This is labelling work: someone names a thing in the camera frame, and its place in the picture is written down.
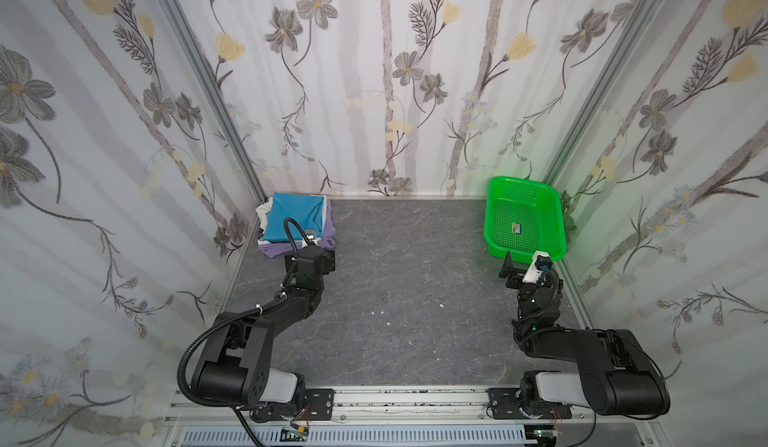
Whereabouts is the teal blue t-shirt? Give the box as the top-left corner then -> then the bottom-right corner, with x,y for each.
263,192 -> 328,245

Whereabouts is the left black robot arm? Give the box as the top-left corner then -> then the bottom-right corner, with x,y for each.
177,245 -> 335,410

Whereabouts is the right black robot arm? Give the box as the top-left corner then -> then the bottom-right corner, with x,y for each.
499,251 -> 671,420

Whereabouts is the purple folded t-shirt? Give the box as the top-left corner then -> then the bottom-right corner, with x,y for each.
257,202 -> 337,258

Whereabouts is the green plastic basket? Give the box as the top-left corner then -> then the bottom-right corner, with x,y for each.
484,176 -> 567,264

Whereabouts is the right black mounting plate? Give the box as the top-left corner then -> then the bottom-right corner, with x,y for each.
487,387 -> 572,420

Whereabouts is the black mounting plate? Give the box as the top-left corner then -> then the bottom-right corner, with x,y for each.
249,388 -> 336,423
487,387 -> 572,420

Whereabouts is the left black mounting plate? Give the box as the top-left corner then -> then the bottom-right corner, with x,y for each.
249,388 -> 336,423

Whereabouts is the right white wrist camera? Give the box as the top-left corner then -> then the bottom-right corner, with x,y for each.
522,251 -> 553,284

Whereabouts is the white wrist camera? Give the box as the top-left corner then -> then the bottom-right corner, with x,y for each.
301,229 -> 319,247
522,251 -> 553,284

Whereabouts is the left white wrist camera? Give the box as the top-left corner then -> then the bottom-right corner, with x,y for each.
301,229 -> 319,247

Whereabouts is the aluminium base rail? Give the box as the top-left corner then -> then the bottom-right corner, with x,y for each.
161,384 -> 661,430

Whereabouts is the left black corrugated cable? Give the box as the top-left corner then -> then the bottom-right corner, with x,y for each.
176,217 -> 316,447

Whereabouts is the right black cable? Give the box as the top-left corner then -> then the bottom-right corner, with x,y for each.
515,278 -> 671,447

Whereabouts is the white slotted cable duct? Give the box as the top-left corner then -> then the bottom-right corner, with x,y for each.
179,425 -> 541,447

